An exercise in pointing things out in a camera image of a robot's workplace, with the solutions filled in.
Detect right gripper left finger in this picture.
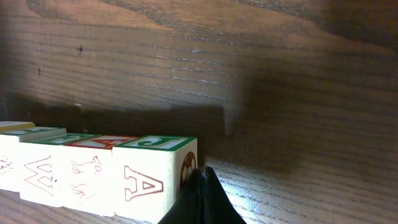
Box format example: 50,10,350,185
159,169,202,224

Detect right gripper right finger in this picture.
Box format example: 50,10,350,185
202,167,246,224

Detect wooden block red circle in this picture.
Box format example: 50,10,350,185
112,135,198,223

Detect wooden block red edge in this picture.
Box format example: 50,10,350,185
54,135,135,216

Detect wooden block yellow W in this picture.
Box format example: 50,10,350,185
18,133,102,208

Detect wooden block green edge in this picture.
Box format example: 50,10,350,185
0,126,68,192

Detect wooden block plain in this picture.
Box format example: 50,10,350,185
0,121,35,131

